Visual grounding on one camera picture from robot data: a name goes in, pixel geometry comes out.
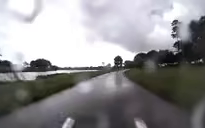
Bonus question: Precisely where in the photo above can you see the robot's own part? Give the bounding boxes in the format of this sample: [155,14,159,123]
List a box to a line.
[61,117,76,128]
[133,117,148,128]

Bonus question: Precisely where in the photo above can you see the distant row of trees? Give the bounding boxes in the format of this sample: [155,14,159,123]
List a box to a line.
[0,50,106,73]

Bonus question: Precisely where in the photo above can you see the small distant tree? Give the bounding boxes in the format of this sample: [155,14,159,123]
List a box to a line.
[113,55,124,69]

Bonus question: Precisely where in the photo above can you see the dark wood of trees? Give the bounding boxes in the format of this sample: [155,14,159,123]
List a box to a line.
[124,13,205,70]

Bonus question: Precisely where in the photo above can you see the green grass verge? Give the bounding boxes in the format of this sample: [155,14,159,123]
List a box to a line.
[0,68,114,118]
[124,63,205,112]

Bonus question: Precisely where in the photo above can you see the wet grey asphalt road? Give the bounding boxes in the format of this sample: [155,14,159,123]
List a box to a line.
[0,69,204,128]

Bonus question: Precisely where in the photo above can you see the stretch of water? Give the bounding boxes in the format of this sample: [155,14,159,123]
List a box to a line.
[0,69,100,83]

